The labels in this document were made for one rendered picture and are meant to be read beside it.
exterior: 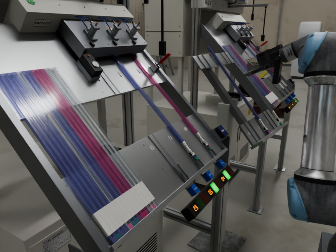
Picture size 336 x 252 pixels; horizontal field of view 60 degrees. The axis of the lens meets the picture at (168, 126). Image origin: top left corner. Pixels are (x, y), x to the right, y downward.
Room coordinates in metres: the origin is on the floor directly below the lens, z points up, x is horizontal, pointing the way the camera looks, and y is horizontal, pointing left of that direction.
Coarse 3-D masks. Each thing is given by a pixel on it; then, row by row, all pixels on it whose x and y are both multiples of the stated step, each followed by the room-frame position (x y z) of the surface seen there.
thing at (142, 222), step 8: (224, 152) 1.04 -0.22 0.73; (192, 176) 0.83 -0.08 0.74; (184, 184) 0.78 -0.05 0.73; (176, 192) 0.74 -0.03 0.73; (168, 200) 0.70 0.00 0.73; (160, 208) 0.66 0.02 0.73; (152, 216) 0.63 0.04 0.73; (136, 224) 0.59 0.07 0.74; (128, 232) 0.56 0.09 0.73; (120, 240) 0.54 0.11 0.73; (112, 248) 0.51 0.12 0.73
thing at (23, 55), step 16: (0, 32) 0.88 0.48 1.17; (16, 32) 0.92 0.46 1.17; (48, 32) 1.01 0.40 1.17; (0, 48) 0.83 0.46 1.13; (16, 48) 0.86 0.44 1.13; (32, 48) 0.90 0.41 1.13; (48, 48) 0.95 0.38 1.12; (64, 48) 1.00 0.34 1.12; (0, 64) 0.78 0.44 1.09; (16, 64) 0.81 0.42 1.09; (32, 64) 0.85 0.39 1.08; (48, 64) 0.89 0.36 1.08; (64, 64) 0.93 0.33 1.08; (112, 64) 1.09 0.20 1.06; (128, 64) 1.15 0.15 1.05; (144, 64) 1.23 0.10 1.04; (80, 80) 0.92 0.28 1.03; (96, 80) 0.96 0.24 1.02; (112, 80) 1.01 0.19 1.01; (128, 80) 1.07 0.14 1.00; (144, 80) 1.13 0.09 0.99; (160, 80) 1.21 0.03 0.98; (80, 96) 0.86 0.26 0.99; (96, 96) 0.90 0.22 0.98; (112, 96) 0.96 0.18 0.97; (16, 112) 0.69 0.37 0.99
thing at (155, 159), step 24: (192, 120) 1.12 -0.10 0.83; (144, 144) 0.85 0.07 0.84; (168, 144) 0.92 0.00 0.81; (192, 144) 1.00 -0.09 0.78; (216, 144) 1.09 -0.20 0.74; (144, 168) 0.77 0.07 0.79; (168, 168) 0.83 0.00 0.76; (192, 168) 0.89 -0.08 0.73; (72, 192) 0.59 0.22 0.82; (168, 192) 0.75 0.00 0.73
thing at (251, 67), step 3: (249, 63) 1.43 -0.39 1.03; (249, 66) 1.43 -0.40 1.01; (252, 66) 1.42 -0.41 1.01; (255, 66) 1.41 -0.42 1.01; (258, 66) 1.40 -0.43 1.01; (249, 69) 1.43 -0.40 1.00; (252, 69) 1.42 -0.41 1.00; (249, 72) 1.42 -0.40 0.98; (246, 75) 1.44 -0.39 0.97; (249, 75) 1.43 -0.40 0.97
